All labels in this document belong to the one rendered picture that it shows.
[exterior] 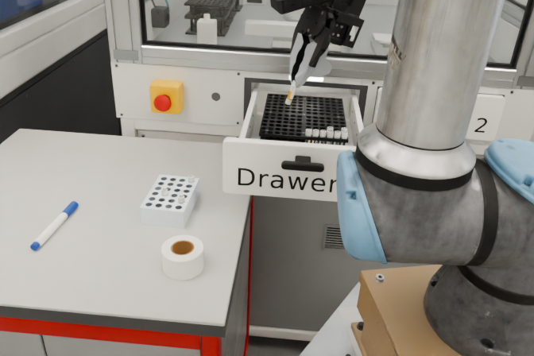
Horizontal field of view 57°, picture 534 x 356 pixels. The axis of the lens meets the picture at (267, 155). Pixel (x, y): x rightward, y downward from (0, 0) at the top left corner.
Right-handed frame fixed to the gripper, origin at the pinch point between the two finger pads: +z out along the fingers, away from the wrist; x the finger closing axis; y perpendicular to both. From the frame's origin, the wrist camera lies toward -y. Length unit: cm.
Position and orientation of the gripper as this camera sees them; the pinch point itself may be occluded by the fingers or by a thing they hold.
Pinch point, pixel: (294, 78)
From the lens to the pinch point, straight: 91.7
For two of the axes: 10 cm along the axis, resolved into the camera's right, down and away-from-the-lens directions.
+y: 8.3, 0.8, 5.5
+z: -3.3, 8.7, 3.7
